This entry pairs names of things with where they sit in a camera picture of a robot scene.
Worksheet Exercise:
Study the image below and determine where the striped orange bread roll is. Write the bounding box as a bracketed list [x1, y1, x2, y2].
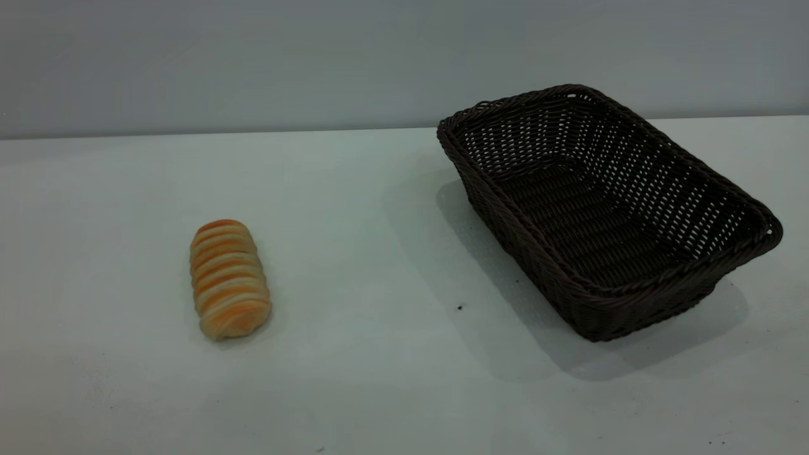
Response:
[190, 219, 272, 341]

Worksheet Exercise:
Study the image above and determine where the dark brown wicker basket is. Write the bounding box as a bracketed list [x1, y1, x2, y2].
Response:
[437, 84, 784, 343]

